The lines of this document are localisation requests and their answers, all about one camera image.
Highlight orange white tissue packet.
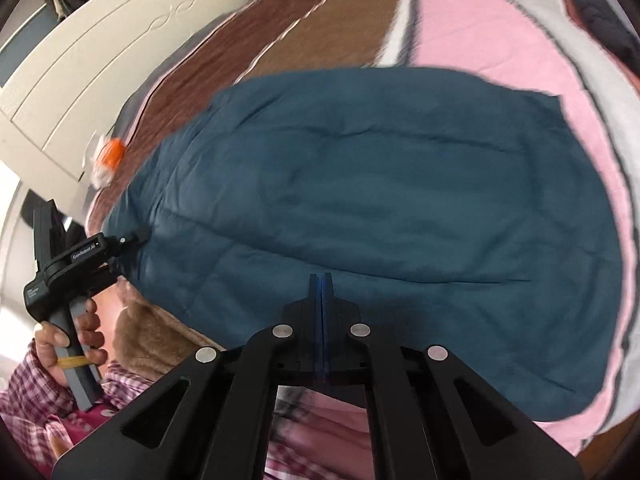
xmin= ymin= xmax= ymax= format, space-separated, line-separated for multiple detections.
xmin=87 ymin=132 xmax=126 ymax=188

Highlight teal quilted jacket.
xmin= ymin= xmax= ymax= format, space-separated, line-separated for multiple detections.
xmin=102 ymin=67 xmax=626 ymax=423

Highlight person's left hand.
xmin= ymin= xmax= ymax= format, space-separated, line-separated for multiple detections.
xmin=32 ymin=300 xmax=108 ymax=389

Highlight cream bed headboard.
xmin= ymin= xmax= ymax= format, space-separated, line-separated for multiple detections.
xmin=0 ymin=0 xmax=281 ymax=186

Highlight pink plaid pyjamas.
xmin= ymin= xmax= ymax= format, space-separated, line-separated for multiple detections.
xmin=0 ymin=360 xmax=381 ymax=480

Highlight person's left forearm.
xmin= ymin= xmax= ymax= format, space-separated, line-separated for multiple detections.
xmin=0 ymin=342 xmax=76 ymax=428

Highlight striped brown pink blanket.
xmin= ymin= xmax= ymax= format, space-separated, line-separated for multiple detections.
xmin=85 ymin=0 xmax=640 ymax=461

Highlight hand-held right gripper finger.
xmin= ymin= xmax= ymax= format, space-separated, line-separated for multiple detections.
xmin=51 ymin=273 xmax=325 ymax=480
xmin=322 ymin=273 xmax=584 ymax=480

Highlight black folded jacket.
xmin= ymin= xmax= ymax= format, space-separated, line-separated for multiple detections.
xmin=557 ymin=0 xmax=640 ymax=86

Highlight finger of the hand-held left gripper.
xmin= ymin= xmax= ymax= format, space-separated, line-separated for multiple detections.
xmin=104 ymin=230 xmax=149 ymax=262

